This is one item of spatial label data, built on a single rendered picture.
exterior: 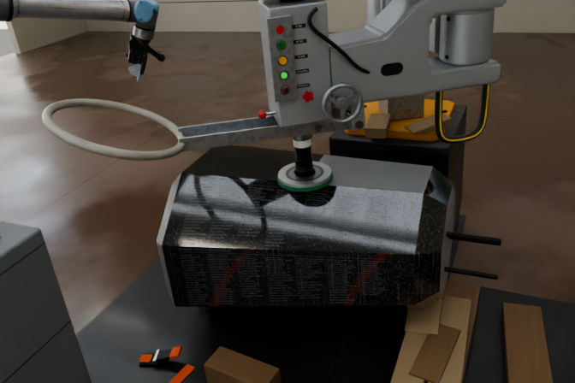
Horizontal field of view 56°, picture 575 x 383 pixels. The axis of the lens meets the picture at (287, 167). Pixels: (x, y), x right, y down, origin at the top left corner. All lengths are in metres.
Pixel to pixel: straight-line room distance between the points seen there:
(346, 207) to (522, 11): 6.25
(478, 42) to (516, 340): 1.25
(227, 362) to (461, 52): 1.54
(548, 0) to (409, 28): 6.15
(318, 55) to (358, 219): 0.64
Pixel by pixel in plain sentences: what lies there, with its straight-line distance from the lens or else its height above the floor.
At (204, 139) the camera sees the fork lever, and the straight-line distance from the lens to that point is 1.96.
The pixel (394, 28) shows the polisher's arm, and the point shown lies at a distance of 1.98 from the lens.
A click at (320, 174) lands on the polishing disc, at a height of 0.86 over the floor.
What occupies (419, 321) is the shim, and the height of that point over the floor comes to 0.22.
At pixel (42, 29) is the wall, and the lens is 10.42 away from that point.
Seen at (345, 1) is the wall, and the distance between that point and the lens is 8.47.
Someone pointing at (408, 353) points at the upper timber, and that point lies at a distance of 2.28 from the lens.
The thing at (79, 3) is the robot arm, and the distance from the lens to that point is 2.20.
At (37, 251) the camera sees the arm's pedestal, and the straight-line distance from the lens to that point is 2.16.
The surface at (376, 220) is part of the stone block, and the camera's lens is 2.09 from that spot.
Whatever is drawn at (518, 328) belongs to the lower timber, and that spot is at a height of 0.09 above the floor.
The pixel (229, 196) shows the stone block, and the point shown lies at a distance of 2.28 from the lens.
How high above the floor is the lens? 1.82
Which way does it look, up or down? 26 degrees down
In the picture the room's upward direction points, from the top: 5 degrees counter-clockwise
